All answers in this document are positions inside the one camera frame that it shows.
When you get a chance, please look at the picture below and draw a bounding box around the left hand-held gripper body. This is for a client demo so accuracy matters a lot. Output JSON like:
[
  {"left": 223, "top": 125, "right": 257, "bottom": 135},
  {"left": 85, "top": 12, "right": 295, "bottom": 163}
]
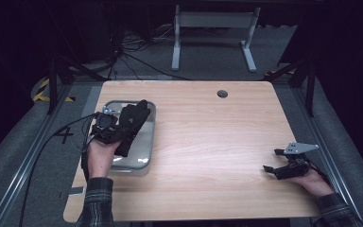
[{"left": 90, "top": 107, "right": 126, "bottom": 145}]

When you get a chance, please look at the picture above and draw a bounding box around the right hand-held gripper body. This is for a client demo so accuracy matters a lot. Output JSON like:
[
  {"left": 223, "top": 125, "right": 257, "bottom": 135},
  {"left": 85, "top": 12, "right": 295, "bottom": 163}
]
[{"left": 273, "top": 142, "right": 320, "bottom": 181}]

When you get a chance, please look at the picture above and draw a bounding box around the black glove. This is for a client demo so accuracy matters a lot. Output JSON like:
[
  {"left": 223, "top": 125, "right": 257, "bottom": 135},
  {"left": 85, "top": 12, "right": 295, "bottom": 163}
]
[{"left": 114, "top": 99, "right": 152, "bottom": 158}]

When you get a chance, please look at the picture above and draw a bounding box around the metal tray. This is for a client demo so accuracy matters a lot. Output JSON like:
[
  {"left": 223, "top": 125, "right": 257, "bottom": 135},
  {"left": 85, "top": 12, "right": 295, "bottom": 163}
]
[{"left": 101, "top": 99, "right": 158, "bottom": 173}]

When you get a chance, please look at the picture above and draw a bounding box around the person's right hand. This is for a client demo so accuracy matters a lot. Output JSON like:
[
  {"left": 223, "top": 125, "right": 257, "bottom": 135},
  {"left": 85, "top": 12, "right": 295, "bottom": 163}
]
[{"left": 287, "top": 170, "right": 336, "bottom": 200}]

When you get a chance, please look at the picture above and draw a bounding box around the person's left hand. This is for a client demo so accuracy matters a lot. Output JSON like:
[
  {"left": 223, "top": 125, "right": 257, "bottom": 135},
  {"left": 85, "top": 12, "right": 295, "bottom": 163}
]
[{"left": 86, "top": 138, "right": 123, "bottom": 181}]

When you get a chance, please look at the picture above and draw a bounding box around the black tape floor mark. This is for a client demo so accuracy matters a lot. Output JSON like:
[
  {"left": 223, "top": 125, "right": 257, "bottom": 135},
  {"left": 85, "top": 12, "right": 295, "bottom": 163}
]
[{"left": 53, "top": 126, "right": 76, "bottom": 145}]

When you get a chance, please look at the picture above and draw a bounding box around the black metal stand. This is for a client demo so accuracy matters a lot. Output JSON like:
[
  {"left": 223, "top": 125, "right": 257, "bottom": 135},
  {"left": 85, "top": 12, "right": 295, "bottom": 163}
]
[
  {"left": 264, "top": 56, "right": 317, "bottom": 118},
  {"left": 45, "top": 55, "right": 108, "bottom": 115}
]

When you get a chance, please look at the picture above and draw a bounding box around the yellow black hazard tape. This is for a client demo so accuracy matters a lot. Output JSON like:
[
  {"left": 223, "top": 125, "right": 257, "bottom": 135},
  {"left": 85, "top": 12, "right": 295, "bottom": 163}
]
[{"left": 32, "top": 78, "right": 77, "bottom": 103}]

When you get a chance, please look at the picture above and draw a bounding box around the white metal stand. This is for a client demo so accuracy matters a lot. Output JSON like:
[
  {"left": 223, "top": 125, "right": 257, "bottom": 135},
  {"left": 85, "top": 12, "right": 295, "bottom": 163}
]
[{"left": 170, "top": 4, "right": 262, "bottom": 73}]

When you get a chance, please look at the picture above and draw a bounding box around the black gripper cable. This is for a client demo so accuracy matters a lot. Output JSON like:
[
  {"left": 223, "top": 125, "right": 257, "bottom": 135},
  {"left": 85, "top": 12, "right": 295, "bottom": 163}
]
[{"left": 18, "top": 112, "right": 100, "bottom": 227}]

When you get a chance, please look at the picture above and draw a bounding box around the aluminium floor rail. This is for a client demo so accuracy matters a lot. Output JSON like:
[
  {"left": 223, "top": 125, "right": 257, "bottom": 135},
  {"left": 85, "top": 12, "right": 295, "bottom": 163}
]
[
  {"left": 290, "top": 84, "right": 363, "bottom": 219},
  {"left": 0, "top": 83, "right": 74, "bottom": 227}
]

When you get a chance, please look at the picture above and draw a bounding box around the black floor cable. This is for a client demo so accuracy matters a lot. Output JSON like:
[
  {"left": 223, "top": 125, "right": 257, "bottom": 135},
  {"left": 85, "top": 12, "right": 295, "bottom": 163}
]
[{"left": 118, "top": 51, "right": 191, "bottom": 81}]

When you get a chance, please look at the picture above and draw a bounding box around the bundle of floor cables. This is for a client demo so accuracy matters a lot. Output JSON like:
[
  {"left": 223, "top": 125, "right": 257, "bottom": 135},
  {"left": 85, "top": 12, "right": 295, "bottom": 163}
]
[{"left": 119, "top": 26, "right": 176, "bottom": 53}]

